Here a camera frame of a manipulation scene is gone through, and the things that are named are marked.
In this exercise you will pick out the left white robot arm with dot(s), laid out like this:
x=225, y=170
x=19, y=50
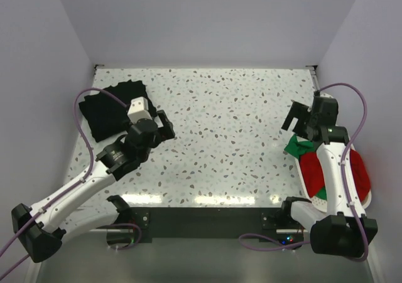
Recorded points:
x=39, y=227

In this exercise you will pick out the folded black t shirt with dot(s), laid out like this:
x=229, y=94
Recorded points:
x=104, y=115

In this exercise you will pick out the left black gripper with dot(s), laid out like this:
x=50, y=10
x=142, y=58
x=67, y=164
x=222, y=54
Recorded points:
x=166, y=132

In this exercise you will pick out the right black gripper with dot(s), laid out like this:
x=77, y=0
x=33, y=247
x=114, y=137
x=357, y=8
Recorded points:
x=299, y=111

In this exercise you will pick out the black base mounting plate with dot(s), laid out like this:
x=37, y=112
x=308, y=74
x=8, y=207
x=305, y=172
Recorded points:
x=146, y=224

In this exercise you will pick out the red t shirt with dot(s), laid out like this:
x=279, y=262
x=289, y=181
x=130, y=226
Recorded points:
x=314, y=181

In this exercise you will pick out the green t shirt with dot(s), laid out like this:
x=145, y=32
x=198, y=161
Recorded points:
x=298, y=146

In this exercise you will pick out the white plastic laundry basket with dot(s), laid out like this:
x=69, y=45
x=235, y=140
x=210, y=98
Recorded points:
x=314, y=198

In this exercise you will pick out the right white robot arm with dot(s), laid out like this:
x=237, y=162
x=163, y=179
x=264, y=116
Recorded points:
x=344, y=228

